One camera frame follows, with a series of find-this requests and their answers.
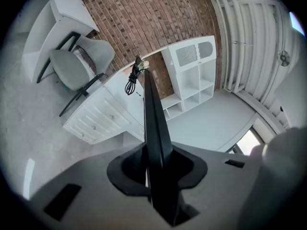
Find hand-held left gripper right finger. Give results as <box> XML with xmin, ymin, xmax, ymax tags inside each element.
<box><xmin>171</xmin><ymin>141</ymin><xmax>263</xmax><ymax>230</ymax></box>

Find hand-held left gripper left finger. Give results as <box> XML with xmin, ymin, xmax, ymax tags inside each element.
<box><xmin>30</xmin><ymin>142</ymin><xmax>173</xmax><ymax>230</ymax></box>

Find window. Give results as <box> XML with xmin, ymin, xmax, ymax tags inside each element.
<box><xmin>226</xmin><ymin>126</ymin><xmax>266</xmax><ymax>156</ymax></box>

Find white table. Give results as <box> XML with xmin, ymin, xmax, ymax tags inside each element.
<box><xmin>62</xmin><ymin>46</ymin><xmax>170</xmax><ymax>145</ymax></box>

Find grey upholstered chair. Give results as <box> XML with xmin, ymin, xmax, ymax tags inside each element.
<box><xmin>35</xmin><ymin>31</ymin><xmax>116</xmax><ymax>117</ymax></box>

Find white hutch shelf unit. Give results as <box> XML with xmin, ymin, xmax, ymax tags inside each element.
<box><xmin>160</xmin><ymin>35</ymin><xmax>217</xmax><ymax>122</ymax></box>

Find white ceiling pipes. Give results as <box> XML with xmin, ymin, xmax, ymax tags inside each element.
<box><xmin>208</xmin><ymin>0</ymin><xmax>255</xmax><ymax>93</ymax></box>

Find round ceiling detector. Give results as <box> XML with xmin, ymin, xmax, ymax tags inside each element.
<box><xmin>277</xmin><ymin>50</ymin><xmax>291</xmax><ymax>67</ymax></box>

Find white side desk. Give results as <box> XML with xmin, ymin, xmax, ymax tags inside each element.
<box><xmin>22</xmin><ymin>0</ymin><xmax>100</xmax><ymax>83</ymax></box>

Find black coiled cable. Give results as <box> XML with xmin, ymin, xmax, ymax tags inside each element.
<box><xmin>124</xmin><ymin>56</ymin><xmax>142</xmax><ymax>96</ymax></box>

